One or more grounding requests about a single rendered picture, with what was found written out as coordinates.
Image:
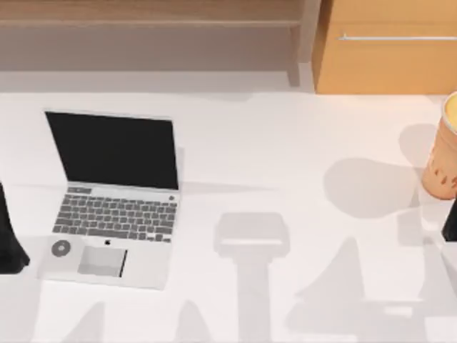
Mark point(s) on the wooden open shelf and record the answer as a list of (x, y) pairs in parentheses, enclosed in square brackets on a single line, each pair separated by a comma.
[(150, 35)]

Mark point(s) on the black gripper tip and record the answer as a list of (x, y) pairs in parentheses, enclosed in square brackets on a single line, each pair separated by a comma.
[(451, 225), (10, 243)]

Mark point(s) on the orange paper cup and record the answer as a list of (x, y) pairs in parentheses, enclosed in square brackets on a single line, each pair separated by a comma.
[(441, 160)]

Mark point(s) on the silver open laptop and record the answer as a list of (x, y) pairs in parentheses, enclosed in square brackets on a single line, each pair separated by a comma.
[(114, 200)]

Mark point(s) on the wooden cupboard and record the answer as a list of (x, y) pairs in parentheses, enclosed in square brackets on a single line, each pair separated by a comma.
[(385, 64)]

